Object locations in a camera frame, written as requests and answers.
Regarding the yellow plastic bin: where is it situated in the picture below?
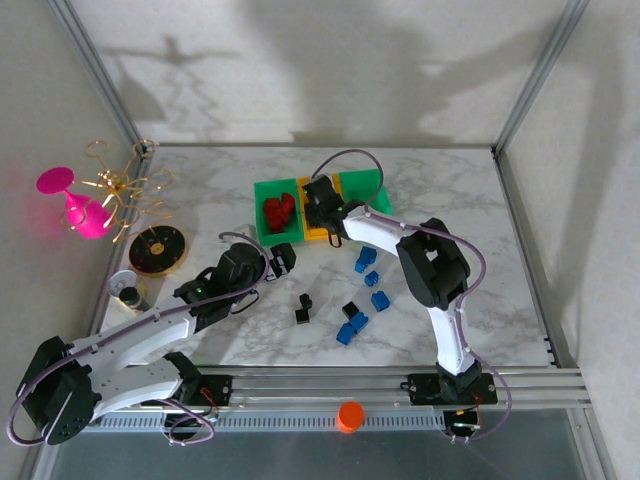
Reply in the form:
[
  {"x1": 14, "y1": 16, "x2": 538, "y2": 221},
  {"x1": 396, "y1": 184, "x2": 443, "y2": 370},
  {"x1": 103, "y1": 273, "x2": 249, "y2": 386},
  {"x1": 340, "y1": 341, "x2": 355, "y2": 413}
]
[{"x1": 296, "y1": 174, "x2": 347, "y2": 245}]

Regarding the green plastic bin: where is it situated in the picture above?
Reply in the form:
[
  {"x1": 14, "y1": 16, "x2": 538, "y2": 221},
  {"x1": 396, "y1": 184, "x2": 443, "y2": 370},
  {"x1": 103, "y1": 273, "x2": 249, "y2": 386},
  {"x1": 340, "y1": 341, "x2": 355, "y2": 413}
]
[
  {"x1": 253, "y1": 177, "x2": 307, "y2": 248},
  {"x1": 337, "y1": 168, "x2": 395, "y2": 217}
]

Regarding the black gold-rimmed round base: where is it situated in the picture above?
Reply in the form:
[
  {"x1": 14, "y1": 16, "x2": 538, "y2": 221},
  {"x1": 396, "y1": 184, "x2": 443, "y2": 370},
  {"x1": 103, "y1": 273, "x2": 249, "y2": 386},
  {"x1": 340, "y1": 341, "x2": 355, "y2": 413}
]
[{"x1": 128, "y1": 224, "x2": 191, "y2": 279}]

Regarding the small dark bottle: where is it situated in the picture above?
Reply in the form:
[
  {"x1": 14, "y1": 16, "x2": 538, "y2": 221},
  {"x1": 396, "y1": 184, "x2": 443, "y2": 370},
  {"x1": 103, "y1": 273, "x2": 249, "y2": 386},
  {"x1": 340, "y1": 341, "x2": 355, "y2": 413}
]
[{"x1": 118, "y1": 285, "x2": 150, "y2": 314}]

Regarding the white-topped tin can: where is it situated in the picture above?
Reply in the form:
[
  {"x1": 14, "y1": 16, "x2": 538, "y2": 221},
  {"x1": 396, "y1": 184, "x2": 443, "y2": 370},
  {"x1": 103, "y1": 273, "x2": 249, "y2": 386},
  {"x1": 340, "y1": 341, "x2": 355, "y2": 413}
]
[{"x1": 107, "y1": 269, "x2": 147, "y2": 302}]

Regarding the pink wine glass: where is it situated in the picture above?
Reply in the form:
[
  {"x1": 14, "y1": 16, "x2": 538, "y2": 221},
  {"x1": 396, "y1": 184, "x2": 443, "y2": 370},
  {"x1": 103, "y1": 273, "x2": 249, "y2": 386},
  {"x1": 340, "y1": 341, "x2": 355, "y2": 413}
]
[{"x1": 35, "y1": 166, "x2": 114, "y2": 241}]

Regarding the orange round cap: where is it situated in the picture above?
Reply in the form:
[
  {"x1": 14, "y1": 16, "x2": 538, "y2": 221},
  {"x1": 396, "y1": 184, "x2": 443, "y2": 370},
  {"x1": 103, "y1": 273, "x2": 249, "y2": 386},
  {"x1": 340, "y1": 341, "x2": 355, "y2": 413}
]
[{"x1": 337, "y1": 400, "x2": 366, "y2": 435}]

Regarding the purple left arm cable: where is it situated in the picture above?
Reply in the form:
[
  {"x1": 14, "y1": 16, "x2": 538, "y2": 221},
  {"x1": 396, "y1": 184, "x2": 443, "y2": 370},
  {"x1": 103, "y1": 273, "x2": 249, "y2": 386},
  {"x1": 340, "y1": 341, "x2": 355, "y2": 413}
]
[{"x1": 5, "y1": 230, "x2": 275, "y2": 447}]

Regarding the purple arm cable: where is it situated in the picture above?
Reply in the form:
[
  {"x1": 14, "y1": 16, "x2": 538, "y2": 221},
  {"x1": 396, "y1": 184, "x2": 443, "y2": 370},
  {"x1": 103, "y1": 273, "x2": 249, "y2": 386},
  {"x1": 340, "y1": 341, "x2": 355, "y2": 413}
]
[
  {"x1": 310, "y1": 148, "x2": 515, "y2": 447},
  {"x1": 5, "y1": 230, "x2": 275, "y2": 447}
]

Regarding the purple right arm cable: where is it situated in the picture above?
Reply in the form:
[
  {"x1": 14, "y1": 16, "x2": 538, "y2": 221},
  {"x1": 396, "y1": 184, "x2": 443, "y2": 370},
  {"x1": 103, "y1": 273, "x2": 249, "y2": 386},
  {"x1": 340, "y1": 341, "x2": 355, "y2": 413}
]
[{"x1": 310, "y1": 148, "x2": 515, "y2": 447}]

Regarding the thin aluminium table-edge rail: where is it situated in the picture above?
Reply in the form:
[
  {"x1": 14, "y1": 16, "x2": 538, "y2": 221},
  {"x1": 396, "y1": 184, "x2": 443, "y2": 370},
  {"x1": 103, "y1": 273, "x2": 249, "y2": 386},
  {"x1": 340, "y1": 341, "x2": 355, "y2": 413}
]
[{"x1": 149, "y1": 141, "x2": 497, "y2": 150}]

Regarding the aluminium mounting rail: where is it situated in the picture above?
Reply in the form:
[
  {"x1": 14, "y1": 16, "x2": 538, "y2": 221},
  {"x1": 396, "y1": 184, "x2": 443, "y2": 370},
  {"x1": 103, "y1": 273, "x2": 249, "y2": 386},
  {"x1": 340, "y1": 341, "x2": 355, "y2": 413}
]
[{"x1": 89, "y1": 366, "x2": 592, "y2": 416}]

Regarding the gold wire stand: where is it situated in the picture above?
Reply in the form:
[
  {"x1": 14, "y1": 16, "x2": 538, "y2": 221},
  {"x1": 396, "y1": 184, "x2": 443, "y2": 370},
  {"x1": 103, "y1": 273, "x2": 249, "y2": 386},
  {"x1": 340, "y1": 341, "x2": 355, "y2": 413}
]
[{"x1": 59, "y1": 138, "x2": 177, "y2": 246}]

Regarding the slotted grey cable duct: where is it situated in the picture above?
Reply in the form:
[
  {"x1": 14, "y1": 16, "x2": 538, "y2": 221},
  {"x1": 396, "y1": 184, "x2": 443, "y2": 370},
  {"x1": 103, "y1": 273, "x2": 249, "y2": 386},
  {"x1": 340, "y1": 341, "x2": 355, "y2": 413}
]
[{"x1": 84, "y1": 411, "x2": 447, "y2": 434}]

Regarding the aluminium frame post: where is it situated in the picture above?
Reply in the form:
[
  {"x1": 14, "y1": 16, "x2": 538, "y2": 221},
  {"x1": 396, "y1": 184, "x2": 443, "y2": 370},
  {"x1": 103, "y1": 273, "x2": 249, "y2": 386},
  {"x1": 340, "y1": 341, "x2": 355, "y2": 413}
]
[
  {"x1": 47, "y1": 0, "x2": 151, "y2": 154},
  {"x1": 492, "y1": 0, "x2": 594, "y2": 154}
]

